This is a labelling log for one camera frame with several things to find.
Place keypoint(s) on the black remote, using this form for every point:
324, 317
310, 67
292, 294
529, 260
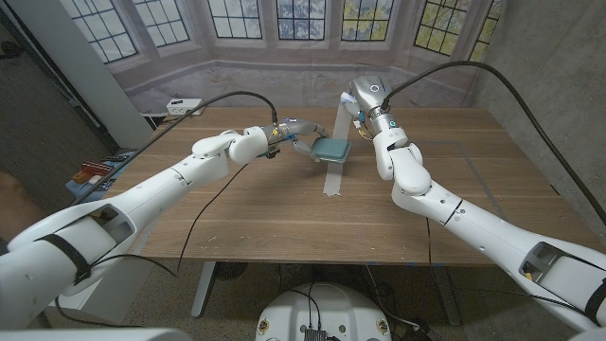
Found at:
116, 158

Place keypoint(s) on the blue box with items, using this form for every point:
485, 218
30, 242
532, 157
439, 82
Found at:
83, 194

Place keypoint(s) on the white gauze bandage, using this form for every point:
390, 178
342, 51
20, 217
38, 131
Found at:
333, 182

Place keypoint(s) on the white floor platform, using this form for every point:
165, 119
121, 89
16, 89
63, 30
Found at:
118, 293

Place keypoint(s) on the grey metal table leg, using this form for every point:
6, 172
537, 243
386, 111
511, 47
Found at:
203, 289
447, 296

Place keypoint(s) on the red box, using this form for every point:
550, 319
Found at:
98, 168

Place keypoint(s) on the white robot body edge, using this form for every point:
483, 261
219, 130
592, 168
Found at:
94, 335

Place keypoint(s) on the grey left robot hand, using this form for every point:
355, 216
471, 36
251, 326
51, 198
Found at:
300, 128

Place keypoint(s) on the white power strip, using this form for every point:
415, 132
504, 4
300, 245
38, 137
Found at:
180, 108

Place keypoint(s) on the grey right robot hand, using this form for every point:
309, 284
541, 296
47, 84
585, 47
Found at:
371, 97

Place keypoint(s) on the orange small item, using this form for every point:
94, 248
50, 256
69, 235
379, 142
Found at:
81, 177

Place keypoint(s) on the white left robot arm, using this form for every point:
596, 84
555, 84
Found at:
151, 189

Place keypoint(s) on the person's bare leg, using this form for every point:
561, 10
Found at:
14, 199

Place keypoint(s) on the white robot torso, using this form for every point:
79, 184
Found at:
324, 308

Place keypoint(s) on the teal zippered case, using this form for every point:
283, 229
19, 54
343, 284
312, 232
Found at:
331, 149

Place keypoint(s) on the white small item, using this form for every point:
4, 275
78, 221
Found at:
94, 179

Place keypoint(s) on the black floor fan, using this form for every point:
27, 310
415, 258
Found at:
231, 270

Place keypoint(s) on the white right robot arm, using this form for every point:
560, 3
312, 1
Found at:
412, 175

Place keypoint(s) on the printed bay window backdrop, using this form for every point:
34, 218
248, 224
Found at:
303, 71

